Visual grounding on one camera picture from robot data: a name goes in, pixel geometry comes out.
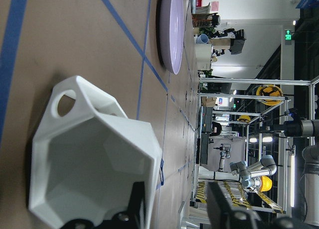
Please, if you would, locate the white faceted cup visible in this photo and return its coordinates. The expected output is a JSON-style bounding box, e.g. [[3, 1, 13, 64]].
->
[[29, 76, 162, 229]]

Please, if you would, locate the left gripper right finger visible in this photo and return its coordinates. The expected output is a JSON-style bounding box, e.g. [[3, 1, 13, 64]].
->
[[207, 182, 308, 229]]

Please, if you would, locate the lavender plate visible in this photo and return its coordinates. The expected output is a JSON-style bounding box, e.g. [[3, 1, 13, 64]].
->
[[157, 0, 184, 75]]

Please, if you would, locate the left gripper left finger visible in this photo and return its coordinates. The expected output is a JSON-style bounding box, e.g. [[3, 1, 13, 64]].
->
[[61, 182, 146, 229]]

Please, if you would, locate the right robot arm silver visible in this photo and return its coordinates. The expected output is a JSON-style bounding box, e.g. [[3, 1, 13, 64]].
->
[[270, 108, 319, 175]]

